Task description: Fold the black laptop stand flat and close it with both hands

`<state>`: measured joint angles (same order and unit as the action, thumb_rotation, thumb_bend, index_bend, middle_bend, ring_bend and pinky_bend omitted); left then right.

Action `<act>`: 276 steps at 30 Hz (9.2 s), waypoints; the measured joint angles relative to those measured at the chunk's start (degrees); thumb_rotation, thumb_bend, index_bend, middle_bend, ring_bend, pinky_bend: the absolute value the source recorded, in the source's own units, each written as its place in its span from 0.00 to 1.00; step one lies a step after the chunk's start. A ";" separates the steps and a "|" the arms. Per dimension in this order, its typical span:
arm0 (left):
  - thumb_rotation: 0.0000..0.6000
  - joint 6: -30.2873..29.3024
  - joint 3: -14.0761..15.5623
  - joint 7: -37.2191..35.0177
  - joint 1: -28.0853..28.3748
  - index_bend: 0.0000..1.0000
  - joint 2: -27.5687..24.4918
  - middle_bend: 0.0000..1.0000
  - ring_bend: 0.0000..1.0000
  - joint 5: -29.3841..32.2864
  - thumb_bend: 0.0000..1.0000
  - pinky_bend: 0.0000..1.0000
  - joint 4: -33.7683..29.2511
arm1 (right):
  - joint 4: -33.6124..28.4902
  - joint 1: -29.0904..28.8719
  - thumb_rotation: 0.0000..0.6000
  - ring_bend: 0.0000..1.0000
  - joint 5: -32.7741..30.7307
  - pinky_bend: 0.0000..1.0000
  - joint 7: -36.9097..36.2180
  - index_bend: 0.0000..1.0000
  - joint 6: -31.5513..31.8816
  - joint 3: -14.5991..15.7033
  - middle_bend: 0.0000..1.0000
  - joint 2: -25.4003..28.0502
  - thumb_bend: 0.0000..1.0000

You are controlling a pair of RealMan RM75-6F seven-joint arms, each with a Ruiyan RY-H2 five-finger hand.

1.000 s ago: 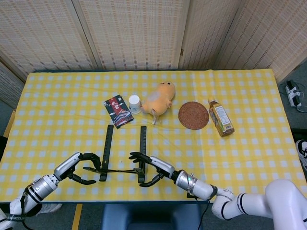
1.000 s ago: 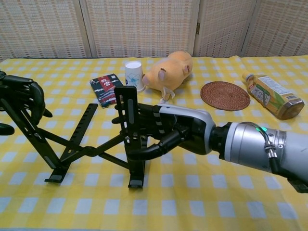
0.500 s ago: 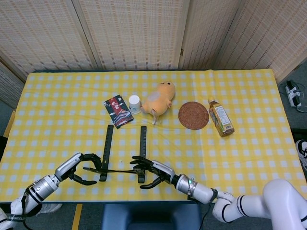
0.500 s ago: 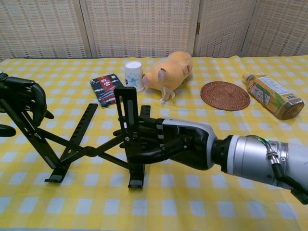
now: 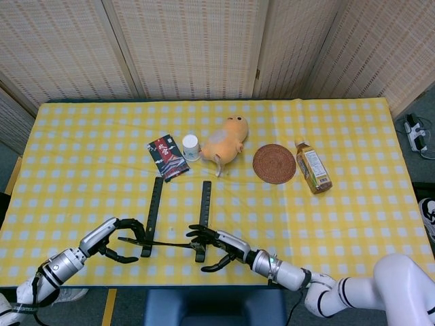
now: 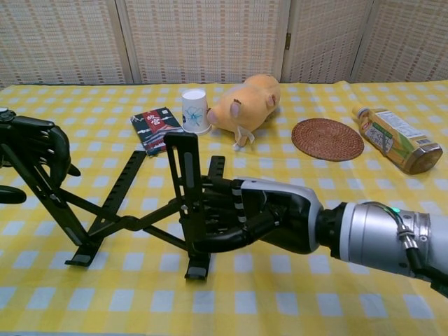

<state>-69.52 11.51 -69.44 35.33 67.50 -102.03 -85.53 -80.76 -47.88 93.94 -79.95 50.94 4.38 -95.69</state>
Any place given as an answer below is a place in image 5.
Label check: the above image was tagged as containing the white power strip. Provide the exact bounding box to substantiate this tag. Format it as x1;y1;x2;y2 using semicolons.
403;113;430;153

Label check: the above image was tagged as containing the black red snack packet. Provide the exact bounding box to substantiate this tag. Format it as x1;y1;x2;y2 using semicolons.
146;134;190;183

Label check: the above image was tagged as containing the white black sneaker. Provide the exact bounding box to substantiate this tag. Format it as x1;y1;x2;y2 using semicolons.
417;198;435;244

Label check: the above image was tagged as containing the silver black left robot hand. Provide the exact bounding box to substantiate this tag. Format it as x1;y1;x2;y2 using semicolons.
78;217;150;264

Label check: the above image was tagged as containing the yellow white checkered tablecloth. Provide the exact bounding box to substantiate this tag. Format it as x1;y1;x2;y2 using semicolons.
0;98;435;289

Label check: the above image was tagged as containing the black folding laptop stand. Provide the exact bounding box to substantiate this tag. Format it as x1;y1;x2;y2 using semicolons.
117;176;212;263

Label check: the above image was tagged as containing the woven folding screen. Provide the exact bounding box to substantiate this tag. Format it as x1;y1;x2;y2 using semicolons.
0;0;435;156

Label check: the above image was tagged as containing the white paper cup blue flower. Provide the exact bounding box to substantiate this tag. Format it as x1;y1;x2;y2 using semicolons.
181;134;201;162

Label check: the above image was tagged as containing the round brown woven coaster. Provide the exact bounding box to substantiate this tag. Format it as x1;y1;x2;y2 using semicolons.
252;143;297;185

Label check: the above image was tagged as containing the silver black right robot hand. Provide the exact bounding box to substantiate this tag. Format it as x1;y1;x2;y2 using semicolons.
186;223;252;274

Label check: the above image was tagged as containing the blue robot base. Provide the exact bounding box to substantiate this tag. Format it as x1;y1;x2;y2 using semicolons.
144;288;287;326

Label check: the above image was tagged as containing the yellow plush toy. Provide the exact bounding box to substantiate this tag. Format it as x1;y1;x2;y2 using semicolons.
198;115;250;177

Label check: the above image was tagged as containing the green label tea bottle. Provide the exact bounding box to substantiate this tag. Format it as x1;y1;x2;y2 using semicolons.
294;139;333;195

